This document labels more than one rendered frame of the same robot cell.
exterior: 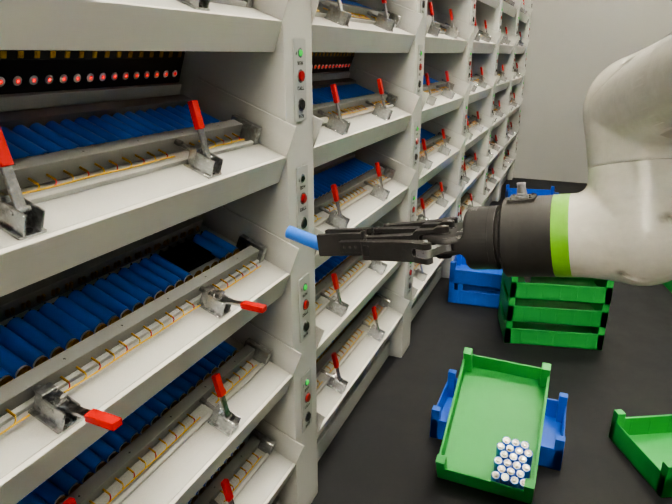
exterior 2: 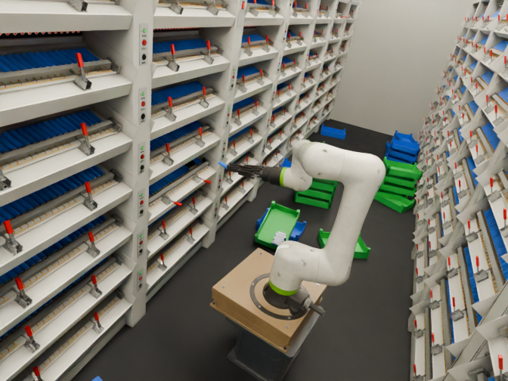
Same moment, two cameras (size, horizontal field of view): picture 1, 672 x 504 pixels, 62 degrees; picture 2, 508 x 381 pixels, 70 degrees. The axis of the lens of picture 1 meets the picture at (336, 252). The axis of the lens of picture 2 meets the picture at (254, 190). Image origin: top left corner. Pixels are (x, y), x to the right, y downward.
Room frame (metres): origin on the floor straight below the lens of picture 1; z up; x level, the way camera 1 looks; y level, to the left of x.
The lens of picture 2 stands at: (-0.96, 0.03, 1.44)
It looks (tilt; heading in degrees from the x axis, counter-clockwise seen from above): 28 degrees down; 355
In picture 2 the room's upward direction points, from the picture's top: 10 degrees clockwise
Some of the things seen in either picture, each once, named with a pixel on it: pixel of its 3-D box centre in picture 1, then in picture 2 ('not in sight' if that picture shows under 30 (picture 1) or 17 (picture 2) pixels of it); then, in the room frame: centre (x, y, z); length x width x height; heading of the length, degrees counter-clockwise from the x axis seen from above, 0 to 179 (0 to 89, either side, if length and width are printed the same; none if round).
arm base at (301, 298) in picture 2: not in sight; (293, 297); (0.11, -0.31, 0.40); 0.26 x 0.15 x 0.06; 54
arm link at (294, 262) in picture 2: not in sight; (292, 267); (0.14, -0.28, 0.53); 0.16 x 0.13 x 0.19; 85
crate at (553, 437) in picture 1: (499, 414); (281, 225); (1.16, -0.41, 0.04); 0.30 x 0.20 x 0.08; 67
